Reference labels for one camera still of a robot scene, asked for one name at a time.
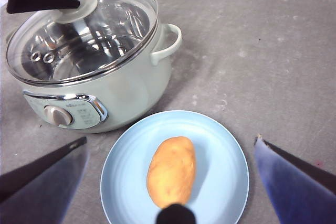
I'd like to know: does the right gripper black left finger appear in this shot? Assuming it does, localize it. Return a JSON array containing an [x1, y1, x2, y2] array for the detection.
[[0, 136, 89, 224]]

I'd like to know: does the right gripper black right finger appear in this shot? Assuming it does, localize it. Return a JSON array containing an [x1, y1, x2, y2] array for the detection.
[[254, 133, 336, 224]]

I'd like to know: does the glass lid with green knob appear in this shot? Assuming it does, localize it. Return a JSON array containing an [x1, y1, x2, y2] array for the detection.
[[5, 0, 160, 87]]

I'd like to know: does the pale green electric steamer pot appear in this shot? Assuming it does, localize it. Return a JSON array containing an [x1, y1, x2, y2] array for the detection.
[[5, 0, 183, 133]]

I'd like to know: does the blue round plate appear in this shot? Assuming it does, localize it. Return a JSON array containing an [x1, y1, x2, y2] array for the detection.
[[100, 110, 250, 224]]

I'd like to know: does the brown potato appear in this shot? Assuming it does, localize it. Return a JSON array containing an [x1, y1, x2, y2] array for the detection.
[[146, 136, 197, 209]]

